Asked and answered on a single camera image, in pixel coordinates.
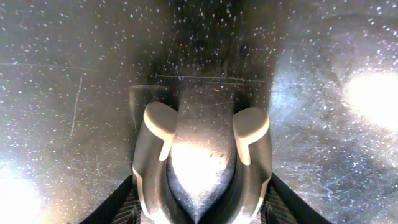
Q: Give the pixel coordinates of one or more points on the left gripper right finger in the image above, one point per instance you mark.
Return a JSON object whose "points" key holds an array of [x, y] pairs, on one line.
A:
{"points": [[289, 205]]}

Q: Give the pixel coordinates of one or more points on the pliers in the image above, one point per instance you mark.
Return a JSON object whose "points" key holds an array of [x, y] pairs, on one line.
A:
{"points": [[149, 161]]}

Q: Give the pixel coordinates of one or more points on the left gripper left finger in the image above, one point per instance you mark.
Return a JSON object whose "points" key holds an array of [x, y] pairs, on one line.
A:
{"points": [[115, 205]]}

